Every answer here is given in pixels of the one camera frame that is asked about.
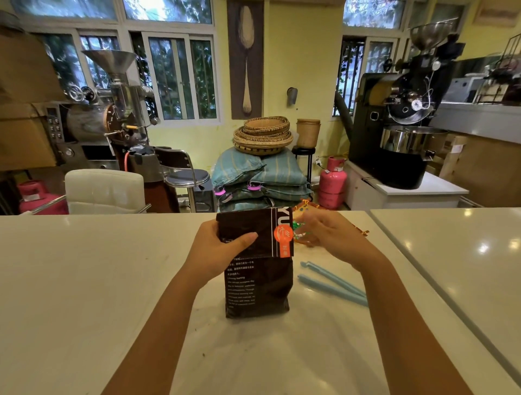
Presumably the stack of woven trays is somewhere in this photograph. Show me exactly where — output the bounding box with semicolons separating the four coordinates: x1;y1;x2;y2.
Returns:
232;116;294;156

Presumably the white counter ledge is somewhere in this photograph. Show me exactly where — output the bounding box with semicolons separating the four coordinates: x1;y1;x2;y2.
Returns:
428;101;521;145

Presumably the white box appliance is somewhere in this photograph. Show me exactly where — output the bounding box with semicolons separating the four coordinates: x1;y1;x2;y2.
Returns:
443;76;486;103

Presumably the black coffee bag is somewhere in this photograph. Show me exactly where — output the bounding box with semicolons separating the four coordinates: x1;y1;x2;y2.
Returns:
216;207;295;320

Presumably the person's left forearm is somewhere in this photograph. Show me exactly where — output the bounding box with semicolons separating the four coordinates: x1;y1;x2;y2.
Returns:
101;262;209;395

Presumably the woven cylindrical basket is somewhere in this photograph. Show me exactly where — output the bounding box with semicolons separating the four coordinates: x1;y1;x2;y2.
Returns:
296;118;322;149

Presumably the silver coffee roaster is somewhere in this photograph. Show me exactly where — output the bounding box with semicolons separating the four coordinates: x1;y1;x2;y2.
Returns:
44;49;160;171

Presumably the person's right hand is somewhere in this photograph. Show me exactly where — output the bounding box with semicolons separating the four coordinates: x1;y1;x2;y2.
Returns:
293;209;384;273

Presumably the light blue bag clip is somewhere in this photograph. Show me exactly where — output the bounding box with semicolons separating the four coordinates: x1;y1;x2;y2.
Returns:
297;261;369;308

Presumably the person's left hand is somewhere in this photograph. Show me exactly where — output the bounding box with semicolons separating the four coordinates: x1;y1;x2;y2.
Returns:
180;219;259;289

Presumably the pink gas cylinder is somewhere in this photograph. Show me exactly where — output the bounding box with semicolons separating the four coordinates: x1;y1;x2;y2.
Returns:
17;180;69;216
318;156;348;211

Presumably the large cardboard box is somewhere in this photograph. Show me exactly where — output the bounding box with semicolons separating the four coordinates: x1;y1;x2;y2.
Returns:
0;24;69;172

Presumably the black round stool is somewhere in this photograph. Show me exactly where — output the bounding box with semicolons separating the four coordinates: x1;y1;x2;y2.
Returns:
292;146;316;184

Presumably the white cabinet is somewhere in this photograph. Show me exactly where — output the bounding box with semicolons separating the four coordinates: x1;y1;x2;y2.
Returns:
344;160;469;211

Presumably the person's right forearm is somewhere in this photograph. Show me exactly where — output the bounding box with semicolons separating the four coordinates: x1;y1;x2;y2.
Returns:
358;249;474;395

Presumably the framed wall picture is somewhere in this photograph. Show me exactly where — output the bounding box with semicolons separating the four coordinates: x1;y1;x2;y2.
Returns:
472;0;521;28

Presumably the black coffee roaster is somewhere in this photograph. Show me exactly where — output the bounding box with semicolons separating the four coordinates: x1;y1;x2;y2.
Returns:
349;19;466;190

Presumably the orange snack packet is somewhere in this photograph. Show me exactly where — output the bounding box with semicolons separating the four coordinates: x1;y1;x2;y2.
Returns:
291;199;370;247

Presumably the brown cardboard box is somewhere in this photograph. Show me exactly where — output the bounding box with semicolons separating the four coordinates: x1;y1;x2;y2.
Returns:
438;132;521;208

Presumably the black wire rack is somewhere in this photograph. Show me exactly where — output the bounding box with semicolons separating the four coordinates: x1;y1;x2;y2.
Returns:
473;33;521;106

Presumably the white chair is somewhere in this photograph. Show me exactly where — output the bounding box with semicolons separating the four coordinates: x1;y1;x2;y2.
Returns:
64;168;148;215

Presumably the spoon wall picture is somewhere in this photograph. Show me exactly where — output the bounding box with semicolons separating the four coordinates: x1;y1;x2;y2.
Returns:
226;0;265;120

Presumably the white framed window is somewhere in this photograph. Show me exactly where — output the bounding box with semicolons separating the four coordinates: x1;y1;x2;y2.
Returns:
7;0;221;128
333;0;473;119

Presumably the chrome bar stool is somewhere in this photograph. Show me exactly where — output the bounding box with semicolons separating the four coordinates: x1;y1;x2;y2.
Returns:
155;146;211;213

